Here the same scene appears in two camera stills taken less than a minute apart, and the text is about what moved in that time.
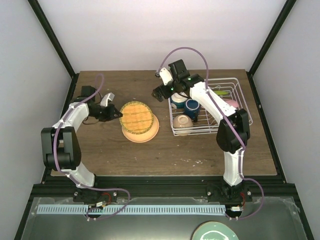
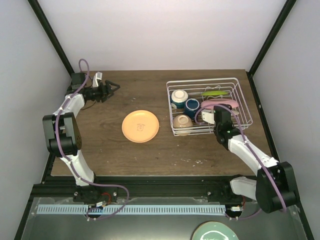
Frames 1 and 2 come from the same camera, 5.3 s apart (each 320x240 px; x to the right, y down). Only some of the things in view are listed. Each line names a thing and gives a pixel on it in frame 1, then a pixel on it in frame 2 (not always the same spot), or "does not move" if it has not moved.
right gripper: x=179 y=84 to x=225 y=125
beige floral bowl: x=182 y=121 does not move
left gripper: x=110 y=115 to x=103 y=93
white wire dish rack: x=189 y=115 does not move
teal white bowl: x=179 y=100 does not move
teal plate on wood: x=214 y=230 does not move
